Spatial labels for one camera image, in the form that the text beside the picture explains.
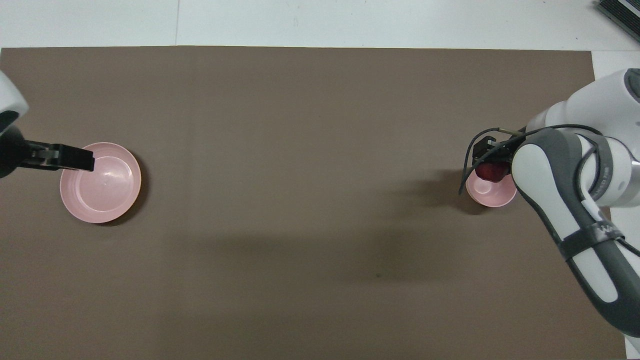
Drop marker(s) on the pink bowl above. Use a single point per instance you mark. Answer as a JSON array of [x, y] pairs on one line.
[[492, 195]]

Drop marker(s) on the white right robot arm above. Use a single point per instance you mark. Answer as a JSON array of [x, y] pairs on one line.
[[565, 170]]

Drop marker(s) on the dark ribbed device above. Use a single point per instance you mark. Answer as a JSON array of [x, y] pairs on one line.
[[622, 12]]

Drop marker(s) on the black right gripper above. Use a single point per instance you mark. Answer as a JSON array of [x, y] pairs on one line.
[[505, 150]]

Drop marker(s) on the dark red apple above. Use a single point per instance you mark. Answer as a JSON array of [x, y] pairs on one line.
[[491, 171]]

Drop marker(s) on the brown table mat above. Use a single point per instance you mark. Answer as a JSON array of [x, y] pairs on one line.
[[320, 150]]

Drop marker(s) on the pink plate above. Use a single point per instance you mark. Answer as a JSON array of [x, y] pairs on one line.
[[102, 192]]

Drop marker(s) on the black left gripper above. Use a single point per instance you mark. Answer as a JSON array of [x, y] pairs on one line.
[[12, 152]]

